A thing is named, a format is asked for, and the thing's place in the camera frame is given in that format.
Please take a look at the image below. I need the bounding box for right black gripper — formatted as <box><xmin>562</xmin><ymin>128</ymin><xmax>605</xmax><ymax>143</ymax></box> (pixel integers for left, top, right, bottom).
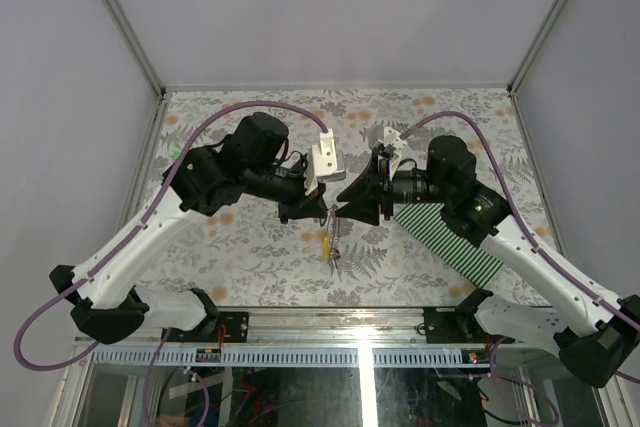
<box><xmin>336</xmin><ymin>150</ymin><xmax>452</xmax><ymax>226</ymax></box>

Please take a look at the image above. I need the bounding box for metal key organizer ring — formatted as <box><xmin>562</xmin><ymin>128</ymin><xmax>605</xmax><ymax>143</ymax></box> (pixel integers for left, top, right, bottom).
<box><xmin>319</xmin><ymin>206</ymin><xmax>343</xmax><ymax>276</ymax></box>

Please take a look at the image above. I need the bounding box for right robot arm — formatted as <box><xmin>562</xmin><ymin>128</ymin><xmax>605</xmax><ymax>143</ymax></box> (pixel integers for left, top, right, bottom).
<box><xmin>336</xmin><ymin>135</ymin><xmax>639</xmax><ymax>388</ymax></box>

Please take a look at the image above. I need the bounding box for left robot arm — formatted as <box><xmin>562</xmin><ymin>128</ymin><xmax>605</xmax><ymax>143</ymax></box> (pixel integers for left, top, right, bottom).
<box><xmin>49</xmin><ymin>112</ymin><xmax>338</xmax><ymax>345</ymax></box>

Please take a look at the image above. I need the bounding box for green striped cloth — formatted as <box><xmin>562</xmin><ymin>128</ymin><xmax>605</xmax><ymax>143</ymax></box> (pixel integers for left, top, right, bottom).
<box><xmin>394</xmin><ymin>204</ymin><xmax>503</xmax><ymax>288</ymax></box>

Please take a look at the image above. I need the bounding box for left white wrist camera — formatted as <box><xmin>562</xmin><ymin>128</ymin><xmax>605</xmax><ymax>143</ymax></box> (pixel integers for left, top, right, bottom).
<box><xmin>304</xmin><ymin>129</ymin><xmax>346</xmax><ymax>195</ymax></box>

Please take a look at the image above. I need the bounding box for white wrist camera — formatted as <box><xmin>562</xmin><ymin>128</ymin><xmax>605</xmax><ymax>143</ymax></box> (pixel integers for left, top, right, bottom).
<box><xmin>304</xmin><ymin>129</ymin><xmax>346</xmax><ymax>195</ymax></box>
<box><xmin>367</xmin><ymin>125</ymin><xmax>407</xmax><ymax>179</ymax></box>

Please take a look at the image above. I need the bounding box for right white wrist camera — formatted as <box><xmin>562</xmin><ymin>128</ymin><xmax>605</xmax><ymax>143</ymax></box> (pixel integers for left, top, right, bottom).
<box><xmin>367</xmin><ymin>125</ymin><xmax>407</xmax><ymax>179</ymax></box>

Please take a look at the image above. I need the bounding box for aluminium front rail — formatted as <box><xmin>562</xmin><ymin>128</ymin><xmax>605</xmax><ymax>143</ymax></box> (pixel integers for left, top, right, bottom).
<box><xmin>74</xmin><ymin>304</ymin><xmax>614</xmax><ymax>348</ymax></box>

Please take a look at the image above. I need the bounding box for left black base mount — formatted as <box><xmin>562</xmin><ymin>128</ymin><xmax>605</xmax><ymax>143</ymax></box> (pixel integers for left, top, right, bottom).
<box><xmin>185</xmin><ymin>311</ymin><xmax>250</xmax><ymax>344</ymax></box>

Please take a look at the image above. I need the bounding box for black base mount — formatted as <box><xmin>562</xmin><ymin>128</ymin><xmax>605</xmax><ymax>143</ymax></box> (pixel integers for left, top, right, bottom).
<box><xmin>422</xmin><ymin>307</ymin><xmax>491</xmax><ymax>345</ymax></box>
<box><xmin>185</xmin><ymin>311</ymin><xmax>250</xmax><ymax>344</ymax></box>

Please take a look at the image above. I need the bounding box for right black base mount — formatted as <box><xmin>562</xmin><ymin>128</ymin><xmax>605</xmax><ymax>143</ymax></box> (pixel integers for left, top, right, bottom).
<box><xmin>422</xmin><ymin>307</ymin><xmax>491</xmax><ymax>345</ymax></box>

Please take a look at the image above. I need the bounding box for blue slotted cable duct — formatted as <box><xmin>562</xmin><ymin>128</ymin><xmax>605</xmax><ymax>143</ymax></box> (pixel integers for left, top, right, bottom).
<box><xmin>93</xmin><ymin>346</ymin><xmax>465</xmax><ymax>368</ymax></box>

